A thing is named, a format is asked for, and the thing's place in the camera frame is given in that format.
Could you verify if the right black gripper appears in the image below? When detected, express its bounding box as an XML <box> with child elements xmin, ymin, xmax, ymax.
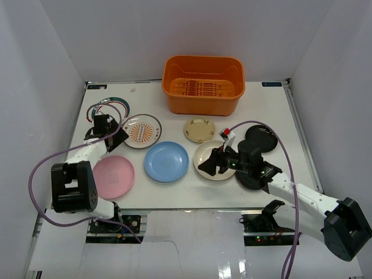
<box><xmin>198</xmin><ymin>142</ymin><xmax>251</xmax><ymax>177</ymax></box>

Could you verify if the white plate green rim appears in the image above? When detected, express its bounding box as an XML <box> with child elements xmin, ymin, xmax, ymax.
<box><xmin>88</xmin><ymin>96</ymin><xmax>131</xmax><ymax>124</ymax></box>

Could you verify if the white plate orange sunburst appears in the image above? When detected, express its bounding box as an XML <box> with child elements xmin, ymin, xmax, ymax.
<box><xmin>122</xmin><ymin>114</ymin><xmax>162</xmax><ymax>149</ymax></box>

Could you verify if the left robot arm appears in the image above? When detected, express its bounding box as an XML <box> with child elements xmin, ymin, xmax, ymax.
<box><xmin>51</xmin><ymin>115</ymin><xmax>128</xmax><ymax>232</ymax></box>

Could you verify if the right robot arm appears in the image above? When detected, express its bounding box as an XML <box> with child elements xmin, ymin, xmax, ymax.
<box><xmin>198</xmin><ymin>140</ymin><xmax>371</xmax><ymax>262</ymax></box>

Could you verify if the orange plastic bin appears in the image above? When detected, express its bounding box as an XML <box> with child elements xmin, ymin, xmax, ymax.
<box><xmin>162</xmin><ymin>55</ymin><xmax>245</xmax><ymax>116</ymax></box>

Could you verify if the cream plastic plate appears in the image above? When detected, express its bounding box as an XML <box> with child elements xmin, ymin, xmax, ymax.
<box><xmin>193</xmin><ymin>140</ymin><xmax>235</xmax><ymax>181</ymax></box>

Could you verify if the small beige patterned plate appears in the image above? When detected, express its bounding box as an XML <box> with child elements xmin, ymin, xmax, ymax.
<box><xmin>183</xmin><ymin>117</ymin><xmax>216</xmax><ymax>144</ymax></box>

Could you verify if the pink plastic plate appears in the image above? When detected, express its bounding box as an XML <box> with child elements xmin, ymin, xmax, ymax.
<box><xmin>93</xmin><ymin>156</ymin><xmax>135</xmax><ymax>199</ymax></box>

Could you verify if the glossy black plate front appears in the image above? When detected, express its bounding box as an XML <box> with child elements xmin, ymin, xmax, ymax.
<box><xmin>235</xmin><ymin>171</ymin><xmax>269</xmax><ymax>192</ymax></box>

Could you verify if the blue plastic plate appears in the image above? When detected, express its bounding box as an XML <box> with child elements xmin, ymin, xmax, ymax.
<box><xmin>144</xmin><ymin>141</ymin><xmax>189</xmax><ymax>183</ymax></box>

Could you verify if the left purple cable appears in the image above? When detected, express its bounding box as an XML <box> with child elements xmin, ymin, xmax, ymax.
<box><xmin>27</xmin><ymin>102</ymin><xmax>143</xmax><ymax>244</ymax></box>

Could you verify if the purple cable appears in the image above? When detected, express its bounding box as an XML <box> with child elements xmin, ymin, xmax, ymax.
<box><xmin>225</xmin><ymin>120</ymin><xmax>303</xmax><ymax>277</ymax></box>
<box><xmin>27</xmin><ymin>102</ymin><xmax>143</xmax><ymax>244</ymax></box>

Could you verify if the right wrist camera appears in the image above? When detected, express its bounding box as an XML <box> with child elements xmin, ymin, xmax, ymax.
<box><xmin>219</xmin><ymin>128</ymin><xmax>236</xmax><ymax>151</ymax></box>

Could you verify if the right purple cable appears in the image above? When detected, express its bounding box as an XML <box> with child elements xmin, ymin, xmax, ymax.
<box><xmin>225</xmin><ymin>120</ymin><xmax>303</xmax><ymax>277</ymax></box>

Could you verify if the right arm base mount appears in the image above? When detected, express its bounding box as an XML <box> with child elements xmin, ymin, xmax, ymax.
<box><xmin>239</xmin><ymin>200</ymin><xmax>294</xmax><ymax>247</ymax></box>

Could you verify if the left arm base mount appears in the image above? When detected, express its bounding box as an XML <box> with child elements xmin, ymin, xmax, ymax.
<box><xmin>85</xmin><ymin>214</ymin><xmax>145</xmax><ymax>244</ymax></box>

